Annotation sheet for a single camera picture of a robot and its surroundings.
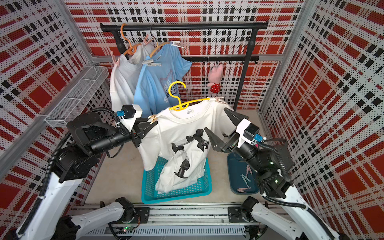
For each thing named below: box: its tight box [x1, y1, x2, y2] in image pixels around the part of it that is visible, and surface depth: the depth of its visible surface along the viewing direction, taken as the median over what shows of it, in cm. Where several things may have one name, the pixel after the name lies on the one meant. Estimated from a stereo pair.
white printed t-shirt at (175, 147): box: [139, 98, 234, 194], surface depth 67 cm
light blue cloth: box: [133, 43, 192, 118], surface depth 70 cm
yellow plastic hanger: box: [168, 81, 211, 111], surface depth 53 cm
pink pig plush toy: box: [206, 63, 225, 94], surface depth 96 cm
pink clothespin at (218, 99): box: [214, 96, 227, 105], surface depth 56 cm
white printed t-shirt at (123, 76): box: [109, 42, 150, 112], surface depth 63 cm
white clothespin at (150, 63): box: [141, 59, 162, 67], surface depth 58 cm
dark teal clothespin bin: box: [227, 152, 260, 195], surface depth 86 cm
